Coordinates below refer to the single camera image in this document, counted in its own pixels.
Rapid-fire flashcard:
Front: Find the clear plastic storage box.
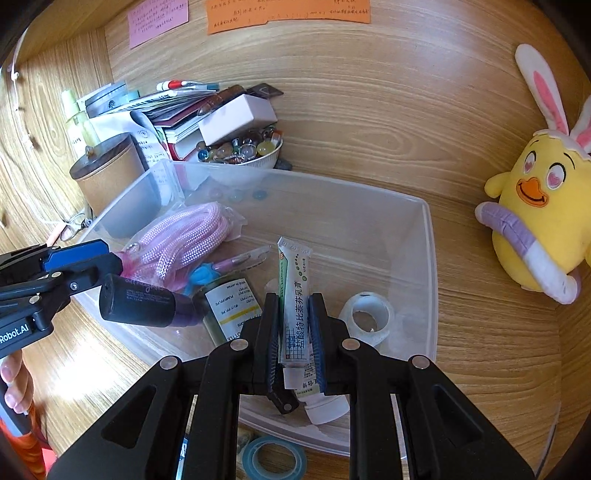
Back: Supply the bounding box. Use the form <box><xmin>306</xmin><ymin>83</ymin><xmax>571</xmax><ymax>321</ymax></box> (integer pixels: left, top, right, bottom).
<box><xmin>75</xmin><ymin>161</ymin><xmax>439</xmax><ymax>456</ymax></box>

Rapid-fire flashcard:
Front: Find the white ointment tube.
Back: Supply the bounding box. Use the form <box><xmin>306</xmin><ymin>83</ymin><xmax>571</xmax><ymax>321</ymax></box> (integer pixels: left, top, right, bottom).
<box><xmin>277</xmin><ymin>237</ymin><xmax>349</xmax><ymax>425</ymax></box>

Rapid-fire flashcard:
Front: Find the bowl of glass beads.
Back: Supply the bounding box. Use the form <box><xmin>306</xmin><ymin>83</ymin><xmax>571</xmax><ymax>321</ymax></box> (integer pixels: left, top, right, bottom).
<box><xmin>197</xmin><ymin>125</ymin><xmax>283</xmax><ymax>186</ymax></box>

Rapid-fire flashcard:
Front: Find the pink pen blue charm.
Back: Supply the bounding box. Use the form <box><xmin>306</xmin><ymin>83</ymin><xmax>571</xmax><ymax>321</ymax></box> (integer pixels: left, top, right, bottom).
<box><xmin>183</xmin><ymin>245</ymin><xmax>271</xmax><ymax>296</ymax></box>

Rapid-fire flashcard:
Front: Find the red white marker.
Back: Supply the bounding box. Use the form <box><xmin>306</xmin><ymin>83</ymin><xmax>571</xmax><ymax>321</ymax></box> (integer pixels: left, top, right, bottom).
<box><xmin>156</xmin><ymin>80</ymin><xmax>219</xmax><ymax>91</ymax></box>

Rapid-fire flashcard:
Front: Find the pink rope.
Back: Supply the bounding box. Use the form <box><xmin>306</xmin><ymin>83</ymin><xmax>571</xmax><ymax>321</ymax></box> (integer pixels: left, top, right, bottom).
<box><xmin>115</xmin><ymin>201</ymin><xmax>249</xmax><ymax>292</ymax></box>

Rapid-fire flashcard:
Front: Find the dark green medicine bottle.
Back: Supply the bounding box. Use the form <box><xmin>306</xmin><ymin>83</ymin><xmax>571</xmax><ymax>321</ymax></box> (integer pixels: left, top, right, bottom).
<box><xmin>192</xmin><ymin>273</ymin><xmax>263</xmax><ymax>346</ymax></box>

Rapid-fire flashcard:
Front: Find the pink sticky note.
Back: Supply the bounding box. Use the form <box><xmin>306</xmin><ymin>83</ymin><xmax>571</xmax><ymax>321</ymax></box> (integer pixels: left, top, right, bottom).
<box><xmin>127</xmin><ymin>0</ymin><xmax>189</xmax><ymax>49</ymax></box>

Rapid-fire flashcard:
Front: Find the white card box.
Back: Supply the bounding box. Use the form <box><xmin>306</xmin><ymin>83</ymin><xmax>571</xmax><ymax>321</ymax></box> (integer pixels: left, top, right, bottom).
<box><xmin>198</xmin><ymin>94</ymin><xmax>277</xmax><ymax>145</ymax></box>

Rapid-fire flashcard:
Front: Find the yellow chick plush toy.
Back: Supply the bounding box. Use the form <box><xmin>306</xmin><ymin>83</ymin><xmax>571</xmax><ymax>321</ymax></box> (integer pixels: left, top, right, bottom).
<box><xmin>475</xmin><ymin>44</ymin><xmax>590</xmax><ymax>305</ymax></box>

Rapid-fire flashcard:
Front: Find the brown lidded ceramic mug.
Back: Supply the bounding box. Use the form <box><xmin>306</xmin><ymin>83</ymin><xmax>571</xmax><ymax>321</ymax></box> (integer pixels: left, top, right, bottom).
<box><xmin>69</xmin><ymin>133</ymin><xmax>145</xmax><ymax>216</ymax></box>

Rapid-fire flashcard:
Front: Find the teal tape roll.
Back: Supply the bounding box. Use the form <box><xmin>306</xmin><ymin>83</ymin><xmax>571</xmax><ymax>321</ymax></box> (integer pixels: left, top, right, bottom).
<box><xmin>242</xmin><ymin>436</ymin><xmax>308</xmax><ymax>480</ymax></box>

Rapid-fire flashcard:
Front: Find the person left hand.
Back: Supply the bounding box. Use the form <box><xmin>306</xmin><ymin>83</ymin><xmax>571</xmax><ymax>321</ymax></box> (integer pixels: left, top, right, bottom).
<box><xmin>1</xmin><ymin>350</ymin><xmax>34</xmax><ymax>414</ymax></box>

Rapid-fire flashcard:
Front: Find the stack of books papers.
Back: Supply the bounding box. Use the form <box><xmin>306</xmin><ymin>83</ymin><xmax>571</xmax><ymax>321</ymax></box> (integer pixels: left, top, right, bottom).
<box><xmin>75</xmin><ymin>80</ymin><xmax>286</xmax><ymax>163</ymax></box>

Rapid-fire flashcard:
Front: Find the white tape roll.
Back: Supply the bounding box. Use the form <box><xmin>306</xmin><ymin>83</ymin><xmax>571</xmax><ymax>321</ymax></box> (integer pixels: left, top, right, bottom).
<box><xmin>339</xmin><ymin>291</ymin><xmax>394</xmax><ymax>347</ymax></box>

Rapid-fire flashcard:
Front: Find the black purple cosmetic tube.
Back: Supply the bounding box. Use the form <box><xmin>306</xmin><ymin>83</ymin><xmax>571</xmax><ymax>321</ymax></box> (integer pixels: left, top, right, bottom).
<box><xmin>99</xmin><ymin>274</ymin><xmax>206</xmax><ymax>328</ymax></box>

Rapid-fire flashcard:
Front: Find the orange sticky note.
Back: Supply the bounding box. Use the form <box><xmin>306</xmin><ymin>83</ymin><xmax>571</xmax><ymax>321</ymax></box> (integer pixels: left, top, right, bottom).
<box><xmin>205</xmin><ymin>0</ymin><xmax>370</xmax><ymax>35</ymax></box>

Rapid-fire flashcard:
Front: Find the green spray bottle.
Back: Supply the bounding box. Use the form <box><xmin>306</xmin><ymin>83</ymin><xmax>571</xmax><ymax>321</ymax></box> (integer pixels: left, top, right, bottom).
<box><xmin>61</xmin><ymin>90</ymin><xmax>100</xmax><ymax>159</ymax></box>

